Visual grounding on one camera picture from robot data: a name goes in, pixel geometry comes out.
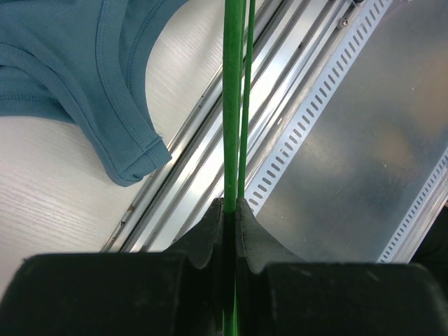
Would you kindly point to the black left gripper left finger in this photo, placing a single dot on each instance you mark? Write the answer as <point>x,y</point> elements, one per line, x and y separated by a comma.
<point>173,292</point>

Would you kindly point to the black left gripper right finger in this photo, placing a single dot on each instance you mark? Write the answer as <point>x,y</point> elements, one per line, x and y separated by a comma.
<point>280,294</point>

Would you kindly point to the teal blue tank top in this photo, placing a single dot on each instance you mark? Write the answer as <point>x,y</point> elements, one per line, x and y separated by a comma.
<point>84,62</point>

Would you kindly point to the aluminium mounting rail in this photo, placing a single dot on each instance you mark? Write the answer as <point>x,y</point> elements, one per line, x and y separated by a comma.
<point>303,52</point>

